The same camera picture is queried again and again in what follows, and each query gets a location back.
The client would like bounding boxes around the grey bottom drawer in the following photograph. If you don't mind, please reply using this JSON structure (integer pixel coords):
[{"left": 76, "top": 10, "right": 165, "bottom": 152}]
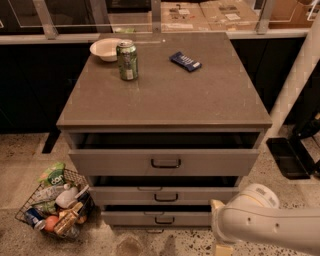
[{"left": 101, "top": 205, "right": 211, "bottom": 227}]

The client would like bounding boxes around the grey drawer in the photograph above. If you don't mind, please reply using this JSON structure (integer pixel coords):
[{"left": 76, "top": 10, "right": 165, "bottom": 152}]
[
  {"left": 69, "top": 132, "right": 259, "bottom": 176},
  {"left": 90, "top": 176, "right": 239, "bottom": 205},
  {"left": 101, "top": 205, "right": 211, "bottom": 227}
]

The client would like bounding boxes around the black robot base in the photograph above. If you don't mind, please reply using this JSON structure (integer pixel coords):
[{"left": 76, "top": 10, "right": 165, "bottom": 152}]
[{"left": 266, "top": 114, "right": 320, "bottom": 180}]

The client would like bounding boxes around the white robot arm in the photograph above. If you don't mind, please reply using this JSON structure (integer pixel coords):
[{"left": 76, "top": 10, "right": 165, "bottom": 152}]
[{"left": 211, "top": 18, "right": 320, "bottom": 256}]

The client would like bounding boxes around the grey drawer cabinet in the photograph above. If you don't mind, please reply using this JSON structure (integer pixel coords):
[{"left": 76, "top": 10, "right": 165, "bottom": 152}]
[{"left": 55, "top": 31, "right": 273, "bottom": 231}]

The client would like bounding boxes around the grey top drawer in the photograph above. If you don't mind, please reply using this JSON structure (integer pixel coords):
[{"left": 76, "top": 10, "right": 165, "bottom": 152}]
[{"left": 69, "top": 132, "right": 259, "bottom": 176}]

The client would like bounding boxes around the grey middle drawer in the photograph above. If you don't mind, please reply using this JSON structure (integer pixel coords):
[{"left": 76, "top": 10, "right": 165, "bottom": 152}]
[{"left": 90, "top": 176, "right": 239, "bottom": 205}]

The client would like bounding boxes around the dark blue snack packet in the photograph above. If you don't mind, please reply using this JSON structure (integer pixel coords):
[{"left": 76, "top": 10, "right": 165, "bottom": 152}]
[{"left": 169, "top": 52, "right": 202, "bottom": 72}]

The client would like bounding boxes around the green soda can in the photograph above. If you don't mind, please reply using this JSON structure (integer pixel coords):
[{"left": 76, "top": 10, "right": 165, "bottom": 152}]
[{"left": 116, "top": 39, "right": 138, "bottom": 81}]

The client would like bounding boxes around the white bowl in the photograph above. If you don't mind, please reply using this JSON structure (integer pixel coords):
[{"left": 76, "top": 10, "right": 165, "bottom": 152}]
[{"left": 90, "top": 38, "right": 120, "bottom": 62}]

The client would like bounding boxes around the left cardboard box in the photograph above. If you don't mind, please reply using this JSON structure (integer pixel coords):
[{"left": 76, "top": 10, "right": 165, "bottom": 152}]
[{"left": 161, "top": 2, "right": 211, "bottom": 32}]

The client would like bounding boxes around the cardboard box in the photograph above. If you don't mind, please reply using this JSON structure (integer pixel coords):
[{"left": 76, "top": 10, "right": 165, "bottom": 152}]
[
  {"left": 200, "top": 0, "right": 259, "bottom": 31},
  {"left": 161, "top": 2, "right": 211, "bottom": 32}
]

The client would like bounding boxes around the white plastic bottle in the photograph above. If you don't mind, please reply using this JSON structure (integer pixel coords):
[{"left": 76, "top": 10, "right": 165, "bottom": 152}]
[{"left": 55, "top": 184, "right": 78, "bottom": 209}]

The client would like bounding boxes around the green chip bag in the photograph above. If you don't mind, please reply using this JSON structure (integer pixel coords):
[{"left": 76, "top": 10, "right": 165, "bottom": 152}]
[{"left": 37, "top": 162, "right": 65, "bottom": 186}]

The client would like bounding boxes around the clear water bottle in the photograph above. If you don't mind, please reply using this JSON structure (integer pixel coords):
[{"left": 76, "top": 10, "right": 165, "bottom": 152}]
[{"left": 33, "top": 184, "right": 70, "bottom": 202}]

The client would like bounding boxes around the right cardboard box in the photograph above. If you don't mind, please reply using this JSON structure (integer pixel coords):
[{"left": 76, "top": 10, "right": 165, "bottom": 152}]
[{"left": 200, "top": 0, "right": 259, "bottom": 31}]

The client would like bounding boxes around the brown snack box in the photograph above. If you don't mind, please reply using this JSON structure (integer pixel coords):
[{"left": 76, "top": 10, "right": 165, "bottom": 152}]
[{"left": 54, "top": 202, "right": 83, "bottom": 236}]

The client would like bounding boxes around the orange fruit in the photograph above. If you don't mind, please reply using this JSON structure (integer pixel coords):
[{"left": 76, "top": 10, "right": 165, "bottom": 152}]
[{"left": 44, "top": 215, "right": 59, "bottom": 232}]

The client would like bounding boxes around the blue soda can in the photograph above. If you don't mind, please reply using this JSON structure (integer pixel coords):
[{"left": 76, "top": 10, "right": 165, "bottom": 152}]
[{"left": 24, "top": 208, "right": 46, "bottom": 230}]

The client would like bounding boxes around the black wire basket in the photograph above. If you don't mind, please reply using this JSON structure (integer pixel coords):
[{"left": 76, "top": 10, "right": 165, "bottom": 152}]
[{"left": 15, "top": 169, "right": 94, "bottom": 240}]

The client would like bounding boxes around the metal railing frame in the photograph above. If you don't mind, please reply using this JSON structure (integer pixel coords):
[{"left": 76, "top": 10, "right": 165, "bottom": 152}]
[{"left": 0, "top": 0, "right": 312, "bottom": 44}]

